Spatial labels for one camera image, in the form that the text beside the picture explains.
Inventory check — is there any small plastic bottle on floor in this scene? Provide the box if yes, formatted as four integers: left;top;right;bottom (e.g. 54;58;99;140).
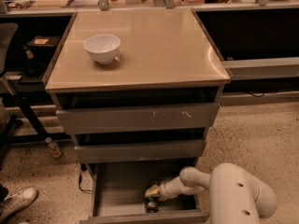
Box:
45;137;63;158

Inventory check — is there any green soda can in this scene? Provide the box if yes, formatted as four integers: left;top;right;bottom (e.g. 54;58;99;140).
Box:
145;195;159;213

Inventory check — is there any middle grey drawer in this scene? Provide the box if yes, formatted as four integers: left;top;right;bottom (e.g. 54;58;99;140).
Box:
75;139;206;163

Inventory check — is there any white ceramic bowl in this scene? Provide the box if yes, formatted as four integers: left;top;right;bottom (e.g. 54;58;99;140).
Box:
84;35;121;64

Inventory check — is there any black box with label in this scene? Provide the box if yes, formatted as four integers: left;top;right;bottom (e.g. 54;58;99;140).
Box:
27;35;61;51

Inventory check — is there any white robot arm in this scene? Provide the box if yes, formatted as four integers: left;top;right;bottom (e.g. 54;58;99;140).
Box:
144;163;278;224

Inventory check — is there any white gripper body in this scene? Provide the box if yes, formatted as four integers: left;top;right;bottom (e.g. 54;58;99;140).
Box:
158;179;180;201

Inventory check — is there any grey drawer cabinet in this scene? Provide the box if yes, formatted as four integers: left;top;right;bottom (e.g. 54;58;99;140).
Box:
42;7;233;224

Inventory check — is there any black cable on floor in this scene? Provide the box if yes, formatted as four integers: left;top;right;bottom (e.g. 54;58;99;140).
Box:
78;165;93;194

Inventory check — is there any open bottom grey drawer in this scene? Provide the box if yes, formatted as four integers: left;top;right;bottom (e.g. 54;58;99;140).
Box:
79;159;209;224

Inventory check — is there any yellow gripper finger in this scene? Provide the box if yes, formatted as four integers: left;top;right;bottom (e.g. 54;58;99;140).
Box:
145;184;160;198

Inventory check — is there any top grey drawer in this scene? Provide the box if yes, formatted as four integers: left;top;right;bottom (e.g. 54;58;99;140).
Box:
56;103;220;134

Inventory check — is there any white sneaker lower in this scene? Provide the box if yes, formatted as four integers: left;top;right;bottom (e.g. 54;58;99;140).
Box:
0;188;38;224

